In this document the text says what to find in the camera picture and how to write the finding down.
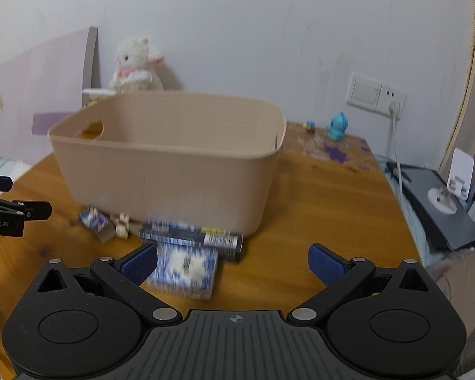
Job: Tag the white plush toy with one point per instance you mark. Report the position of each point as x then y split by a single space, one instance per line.
136 65

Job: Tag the white wall socket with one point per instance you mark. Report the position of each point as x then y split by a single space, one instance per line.
392 101

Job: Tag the dark grey flat device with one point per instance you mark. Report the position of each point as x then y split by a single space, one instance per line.
439 225

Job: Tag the patterned table mat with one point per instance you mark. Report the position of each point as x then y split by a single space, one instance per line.
340 152

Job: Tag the beige cloth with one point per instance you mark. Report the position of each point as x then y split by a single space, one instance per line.
467 285

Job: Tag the white round disc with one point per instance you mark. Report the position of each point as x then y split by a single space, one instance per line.
441 202

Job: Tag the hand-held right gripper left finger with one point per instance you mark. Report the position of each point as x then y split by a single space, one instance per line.
139 264

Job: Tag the small beige toy figure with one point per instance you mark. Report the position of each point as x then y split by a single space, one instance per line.
122 225

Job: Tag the white plastic stand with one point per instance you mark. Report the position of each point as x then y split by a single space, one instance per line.
461 170

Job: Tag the long black box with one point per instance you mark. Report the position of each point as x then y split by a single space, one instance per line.
190 234

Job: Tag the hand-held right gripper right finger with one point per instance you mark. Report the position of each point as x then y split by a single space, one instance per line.
321 263

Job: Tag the small brown box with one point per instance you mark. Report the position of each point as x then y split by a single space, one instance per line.
105 235

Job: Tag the white wall switch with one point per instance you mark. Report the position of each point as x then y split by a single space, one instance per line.
363 91

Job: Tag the blue white card box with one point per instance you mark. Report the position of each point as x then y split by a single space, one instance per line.
184 269

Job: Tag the beige plastic storage basket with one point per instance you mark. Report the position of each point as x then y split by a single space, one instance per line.
170 166

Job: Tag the blue cartoon figurine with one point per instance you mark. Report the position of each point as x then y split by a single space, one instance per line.
336 126

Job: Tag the small blue patterned packet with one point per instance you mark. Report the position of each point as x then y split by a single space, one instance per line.
92 220

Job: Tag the wooden door frame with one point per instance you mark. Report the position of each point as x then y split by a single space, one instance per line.
465 87

